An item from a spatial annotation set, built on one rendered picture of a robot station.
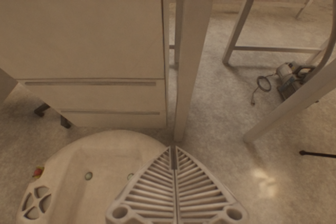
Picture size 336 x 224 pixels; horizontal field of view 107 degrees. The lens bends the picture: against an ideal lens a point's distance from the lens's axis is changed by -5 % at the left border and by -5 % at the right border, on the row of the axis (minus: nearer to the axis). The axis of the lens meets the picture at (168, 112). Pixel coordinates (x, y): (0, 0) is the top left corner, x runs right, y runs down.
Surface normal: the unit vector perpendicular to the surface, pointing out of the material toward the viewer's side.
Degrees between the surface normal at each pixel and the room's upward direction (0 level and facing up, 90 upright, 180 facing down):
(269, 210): 0
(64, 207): 73
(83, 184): 3
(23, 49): 90
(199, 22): 90
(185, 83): 90
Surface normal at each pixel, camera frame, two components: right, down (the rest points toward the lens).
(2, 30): -0.03, 0.86
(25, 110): -0.01, -0.51
